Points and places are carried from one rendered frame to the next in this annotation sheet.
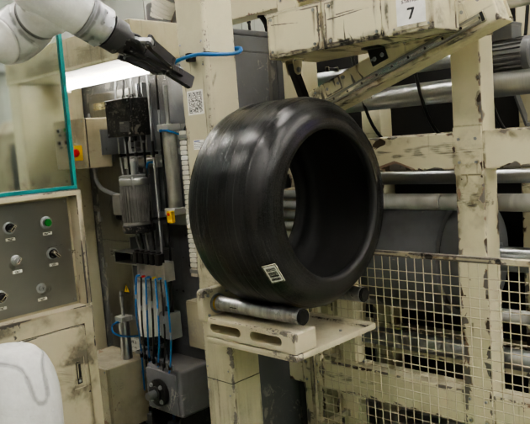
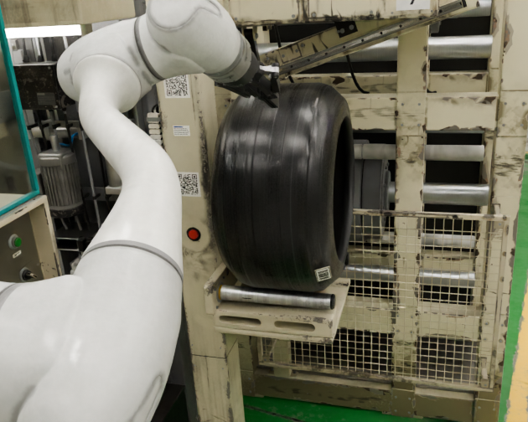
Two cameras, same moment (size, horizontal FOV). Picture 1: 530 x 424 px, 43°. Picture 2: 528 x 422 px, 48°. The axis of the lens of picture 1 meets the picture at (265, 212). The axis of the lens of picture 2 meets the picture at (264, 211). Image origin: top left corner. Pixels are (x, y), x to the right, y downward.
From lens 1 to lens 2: 99 cm
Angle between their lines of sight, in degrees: 30
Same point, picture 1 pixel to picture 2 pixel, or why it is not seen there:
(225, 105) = (206, 85)
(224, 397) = (214, 370)
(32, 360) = not seen: outside the picture
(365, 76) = (331, 48)
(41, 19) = (191, 64)
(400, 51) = (371, 26)
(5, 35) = (129, 83)
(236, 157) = (287, 166)
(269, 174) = (326, 182)
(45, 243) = (16, 266)
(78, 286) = not seen: hidden behind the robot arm
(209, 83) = not seen: hidden behind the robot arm
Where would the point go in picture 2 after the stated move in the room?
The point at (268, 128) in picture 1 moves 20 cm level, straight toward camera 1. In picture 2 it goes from (314, 131) to (364, 147)
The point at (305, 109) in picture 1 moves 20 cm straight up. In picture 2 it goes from (332, 103) to (330, 23)
